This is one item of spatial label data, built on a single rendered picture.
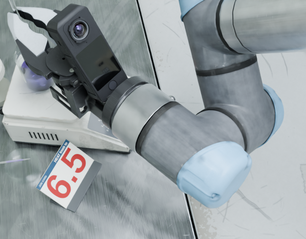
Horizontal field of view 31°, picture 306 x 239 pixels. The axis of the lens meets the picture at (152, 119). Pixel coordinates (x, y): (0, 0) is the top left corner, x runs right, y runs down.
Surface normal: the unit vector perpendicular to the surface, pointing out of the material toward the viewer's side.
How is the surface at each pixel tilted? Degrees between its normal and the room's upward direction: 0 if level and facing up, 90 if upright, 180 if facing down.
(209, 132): 26
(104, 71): 61
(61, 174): 40
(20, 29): 0
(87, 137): 90
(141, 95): 6
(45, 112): 0
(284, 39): 93
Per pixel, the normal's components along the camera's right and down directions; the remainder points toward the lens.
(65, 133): -0.13, 0.85
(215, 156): -0.04, -0.47
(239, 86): 0.17, 0.20
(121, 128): -0.62, 0.33
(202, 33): -0.79, 0.42
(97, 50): 0.62, 0.26
